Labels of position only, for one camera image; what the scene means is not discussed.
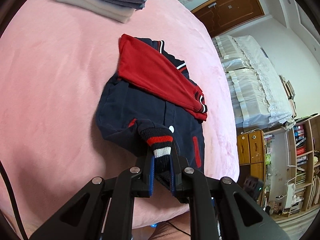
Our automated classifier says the pink plush bed blanket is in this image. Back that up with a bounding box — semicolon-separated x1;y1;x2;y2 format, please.
0;0;240;233

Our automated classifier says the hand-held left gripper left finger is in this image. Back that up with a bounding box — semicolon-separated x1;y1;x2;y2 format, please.
29;152;155;240

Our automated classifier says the row of books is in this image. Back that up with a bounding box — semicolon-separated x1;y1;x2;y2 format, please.
279;74;297;118

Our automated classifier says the black cable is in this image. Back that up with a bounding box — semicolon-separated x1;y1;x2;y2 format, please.
0;160;29;240

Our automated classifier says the wooden drawer cabinet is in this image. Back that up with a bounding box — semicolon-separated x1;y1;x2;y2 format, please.
236;129;267;178

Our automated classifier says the brown wooden door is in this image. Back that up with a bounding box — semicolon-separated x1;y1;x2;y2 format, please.
191;0;265;38

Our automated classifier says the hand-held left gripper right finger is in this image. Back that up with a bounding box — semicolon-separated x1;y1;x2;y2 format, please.
170;140;292;240

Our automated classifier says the wooden bookshelf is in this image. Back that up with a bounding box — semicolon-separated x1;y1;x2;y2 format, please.
262;114;320;217

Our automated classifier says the navy and red varsity jacket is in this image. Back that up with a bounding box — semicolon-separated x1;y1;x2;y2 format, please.
94;34;208;188

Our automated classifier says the folded cream cloth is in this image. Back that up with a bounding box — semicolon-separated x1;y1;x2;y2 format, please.
55;0;158;23

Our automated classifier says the lace covered cabinet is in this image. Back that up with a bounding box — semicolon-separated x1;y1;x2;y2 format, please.
212;35;295;128

